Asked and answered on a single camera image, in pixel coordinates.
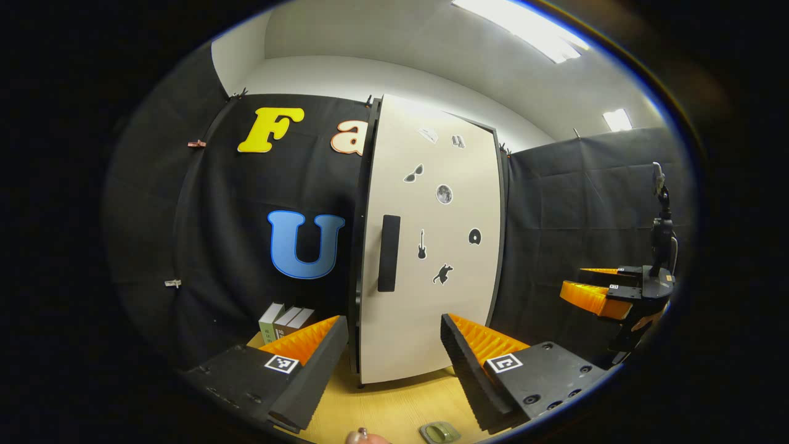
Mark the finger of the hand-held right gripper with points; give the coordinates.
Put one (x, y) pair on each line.
(629, 270)
(622, 291)

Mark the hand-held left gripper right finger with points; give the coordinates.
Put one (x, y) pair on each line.
(465, 370)

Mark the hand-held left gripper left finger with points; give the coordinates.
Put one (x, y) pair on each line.
(314, 370)

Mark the beige cabinet door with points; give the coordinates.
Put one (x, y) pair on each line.
(431, 320)

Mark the dark grey cabinet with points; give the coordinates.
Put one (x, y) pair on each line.
(354, 277)

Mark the green book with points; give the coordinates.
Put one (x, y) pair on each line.
(269, 327)

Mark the small ceiling light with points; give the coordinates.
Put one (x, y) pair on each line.
(617, 120)

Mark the black backdrop cloth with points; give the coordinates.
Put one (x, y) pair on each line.
(216, 246)

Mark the red clip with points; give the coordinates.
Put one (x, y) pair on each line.
(196, 143)

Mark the large ceiling light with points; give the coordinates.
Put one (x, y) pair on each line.
(524, 24)

